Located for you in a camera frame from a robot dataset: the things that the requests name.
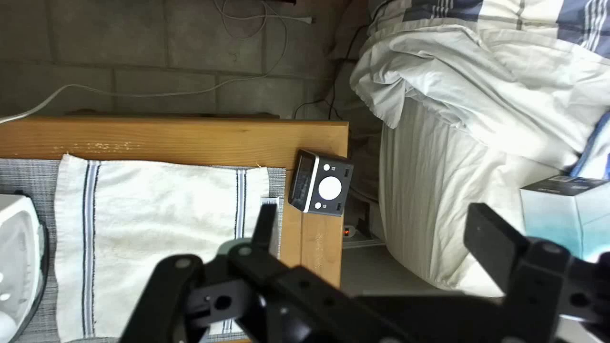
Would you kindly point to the white bed duvet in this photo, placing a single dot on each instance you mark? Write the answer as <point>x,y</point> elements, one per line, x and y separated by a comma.
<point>467,114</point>

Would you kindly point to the white striped dish towel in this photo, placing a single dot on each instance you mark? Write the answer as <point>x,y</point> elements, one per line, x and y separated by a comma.
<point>158,240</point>

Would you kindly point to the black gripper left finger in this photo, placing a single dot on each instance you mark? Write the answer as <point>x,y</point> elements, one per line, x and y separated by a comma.
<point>267,299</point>

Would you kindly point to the black clock radio with buttons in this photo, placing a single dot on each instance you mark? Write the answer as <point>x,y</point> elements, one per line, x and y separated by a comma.
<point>320,183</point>

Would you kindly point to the tissue box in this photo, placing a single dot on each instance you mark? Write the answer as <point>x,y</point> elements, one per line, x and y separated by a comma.
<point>570,211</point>

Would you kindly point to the white plastic object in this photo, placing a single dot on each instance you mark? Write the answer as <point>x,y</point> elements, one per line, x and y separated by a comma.
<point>21,249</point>

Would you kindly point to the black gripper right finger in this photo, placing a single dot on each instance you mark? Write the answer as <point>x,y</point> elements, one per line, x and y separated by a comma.
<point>540,278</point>

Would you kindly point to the grey woven placemat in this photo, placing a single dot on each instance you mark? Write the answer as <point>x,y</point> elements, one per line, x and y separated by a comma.
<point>25,183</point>

